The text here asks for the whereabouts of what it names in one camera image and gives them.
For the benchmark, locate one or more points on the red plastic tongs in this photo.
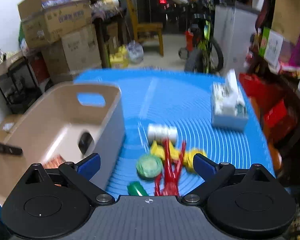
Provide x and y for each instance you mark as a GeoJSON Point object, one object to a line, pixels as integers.
{"type": "Point", "coordinates": [171, 177]}

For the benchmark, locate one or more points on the red patterned box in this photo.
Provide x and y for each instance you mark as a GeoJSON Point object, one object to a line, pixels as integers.
{"type": "Point", "coordinates": [54, 162]}

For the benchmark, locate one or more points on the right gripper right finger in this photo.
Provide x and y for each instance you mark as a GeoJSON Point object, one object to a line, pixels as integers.
{"type": "Point", "coordinates": [214, 175]}

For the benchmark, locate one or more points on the red gift bags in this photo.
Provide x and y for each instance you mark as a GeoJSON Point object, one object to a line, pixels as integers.
{"type": "Point", "coordinates": [277, 117]}

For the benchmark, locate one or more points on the cardboard box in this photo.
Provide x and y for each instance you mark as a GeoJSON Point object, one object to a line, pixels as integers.
{"type": "Point", "coordinates": [72, 54]}
{"type": "Point", "coordinates": [44, 26]}

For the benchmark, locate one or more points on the white plastic bag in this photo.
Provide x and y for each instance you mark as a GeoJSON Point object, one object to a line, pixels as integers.
{"type": "Point", "coordinates": [135, 52]}

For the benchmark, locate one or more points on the beige plastic storage bin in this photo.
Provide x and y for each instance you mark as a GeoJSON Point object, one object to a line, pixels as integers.
{"type": "Point", "coordinates": [53, 126]}

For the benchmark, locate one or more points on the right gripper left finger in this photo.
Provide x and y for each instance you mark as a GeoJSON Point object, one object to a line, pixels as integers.
{"type": "Point", "coordinates": [78, 177]}

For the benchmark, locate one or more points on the black earbuds case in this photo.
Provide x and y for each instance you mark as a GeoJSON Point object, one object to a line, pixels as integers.
{"type": "Point", "coordinates": [84, 142]}

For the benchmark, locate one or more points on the white tissue box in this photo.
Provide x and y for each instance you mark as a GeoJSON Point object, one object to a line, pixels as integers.
{"type": "Point", "coordinates": [228, 108]}

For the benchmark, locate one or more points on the green white product box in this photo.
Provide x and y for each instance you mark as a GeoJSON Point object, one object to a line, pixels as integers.
{"type": "Point", "coordinates": [270, 47]}

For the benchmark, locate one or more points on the green kids bicycle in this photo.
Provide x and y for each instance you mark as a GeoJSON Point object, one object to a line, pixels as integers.
{"type": "Point", "coordinates": [202, 53]}

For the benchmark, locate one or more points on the green round tin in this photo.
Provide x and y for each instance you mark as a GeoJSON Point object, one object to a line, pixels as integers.
{"type": "Point", "coordinates": [149, 166]}

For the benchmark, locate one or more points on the lower cardboard box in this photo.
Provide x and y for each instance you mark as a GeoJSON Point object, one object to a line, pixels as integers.
{"type": "Point", "coordinates": [72, 54]}

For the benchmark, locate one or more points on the upper cardboard box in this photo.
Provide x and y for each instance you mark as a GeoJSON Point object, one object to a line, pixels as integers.
{"type": "Point", "coordinates": [44, 26]}

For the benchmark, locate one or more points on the wooden chair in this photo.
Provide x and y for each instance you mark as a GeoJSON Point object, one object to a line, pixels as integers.
{"type": "Point", "coordinates": [145, 31]}

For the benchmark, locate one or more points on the white freezer cabinet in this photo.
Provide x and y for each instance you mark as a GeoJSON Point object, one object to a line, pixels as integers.
{"type": "Point", "coordinates": [234, 26]}

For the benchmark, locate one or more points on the white pill bottle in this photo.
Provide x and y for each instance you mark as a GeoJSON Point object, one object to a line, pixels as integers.
{"type": "Point", "coordinates": [159, 133]}

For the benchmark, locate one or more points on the green plastic cap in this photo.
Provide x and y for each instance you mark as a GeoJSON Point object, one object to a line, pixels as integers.
{"type": "Point", "coordinates": [136, 189]}

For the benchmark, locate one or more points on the blue silicone mat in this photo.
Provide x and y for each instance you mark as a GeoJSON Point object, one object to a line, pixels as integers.
{"type": "Point", "coordinates": [181, 100]}

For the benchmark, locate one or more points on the black metal rack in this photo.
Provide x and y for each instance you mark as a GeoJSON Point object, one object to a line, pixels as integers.
{"type": "Point", "coordinates": [19, 86]}

